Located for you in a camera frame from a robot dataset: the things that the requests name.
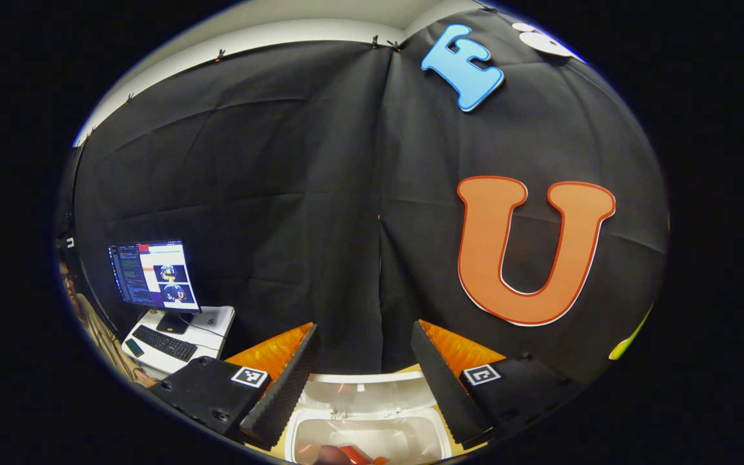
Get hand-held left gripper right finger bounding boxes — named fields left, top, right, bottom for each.
left=411, top=320, right=583, bottom=451

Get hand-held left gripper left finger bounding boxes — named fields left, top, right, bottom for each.
left=149, top=322, right=321, bottom=451

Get white desktop garbage bin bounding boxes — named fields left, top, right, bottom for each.
left=284, top=371, right=455, bottom=465

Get red pop can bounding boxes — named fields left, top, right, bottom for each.
left=338, top=444, right=376, bottom=465

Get white side table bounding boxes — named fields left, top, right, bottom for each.
left=121, top=305, right=236, bottom=378

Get black keyboard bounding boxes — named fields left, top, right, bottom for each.
left=132, top=325, right=199, bottom=362

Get computer monitor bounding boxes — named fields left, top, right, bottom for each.
left=108, top=240, right=202, bottom=335

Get black backdrop cloth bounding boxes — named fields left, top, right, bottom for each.
left=56, top=5, right=670, bottom=388

